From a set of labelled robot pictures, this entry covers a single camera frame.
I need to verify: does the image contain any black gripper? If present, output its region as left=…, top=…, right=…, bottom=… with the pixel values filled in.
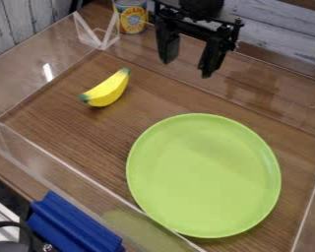
left=154, top=0, right=245, bottom=79

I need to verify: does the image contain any yellow toy banana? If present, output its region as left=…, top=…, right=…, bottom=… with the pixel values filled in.
left=79, top=68, right=130, bottom=107

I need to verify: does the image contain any green round plate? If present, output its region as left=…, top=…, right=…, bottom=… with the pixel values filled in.
left=126, top=113, right=281, bottom=238

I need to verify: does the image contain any yellow labelled can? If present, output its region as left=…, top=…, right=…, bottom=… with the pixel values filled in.
left=114, top=0, right=149, bottom=34

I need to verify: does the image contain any clear acrylic enclosure wall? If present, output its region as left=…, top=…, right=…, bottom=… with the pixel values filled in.
left=0, top=4, right=315, bottom=252

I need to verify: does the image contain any black cable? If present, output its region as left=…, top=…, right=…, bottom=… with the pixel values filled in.
left=0, top=220, right=35, bottom=252

